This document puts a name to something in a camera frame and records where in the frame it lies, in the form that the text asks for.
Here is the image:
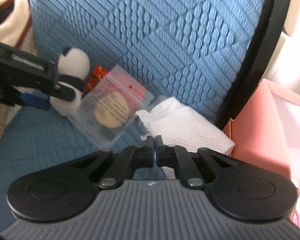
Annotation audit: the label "black chair frame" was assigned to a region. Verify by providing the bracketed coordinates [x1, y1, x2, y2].
[215, 0, 290, 130]

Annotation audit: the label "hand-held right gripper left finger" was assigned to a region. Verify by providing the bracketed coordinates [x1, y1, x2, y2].
[67, 135, 156, 190]

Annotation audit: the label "pink cardboard box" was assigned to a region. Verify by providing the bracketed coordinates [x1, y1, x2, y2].
[230, 79, 300, 233]

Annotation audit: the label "blue textured chair cover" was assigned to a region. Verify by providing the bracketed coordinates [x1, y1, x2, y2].
[0, 0, 269, 230]

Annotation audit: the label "white paper towel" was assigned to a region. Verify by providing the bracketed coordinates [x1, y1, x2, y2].
[135, 96, 236, 180]

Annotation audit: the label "clear zip bag with puff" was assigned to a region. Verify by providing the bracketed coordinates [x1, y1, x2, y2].
[67, 64, 154, 148]

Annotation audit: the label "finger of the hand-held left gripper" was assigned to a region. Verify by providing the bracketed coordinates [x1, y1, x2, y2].
[46, 82, 77, 103]
[16, 92, 52, 111]

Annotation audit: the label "shiny red packet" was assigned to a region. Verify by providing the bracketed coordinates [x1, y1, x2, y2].
[86, 66, 108, 92]

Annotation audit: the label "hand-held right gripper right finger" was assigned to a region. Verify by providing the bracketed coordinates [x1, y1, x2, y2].
[155, 135, 240, 189]

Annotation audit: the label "panda plush toy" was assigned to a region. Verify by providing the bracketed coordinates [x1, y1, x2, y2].
[49, 47, 91, 117]

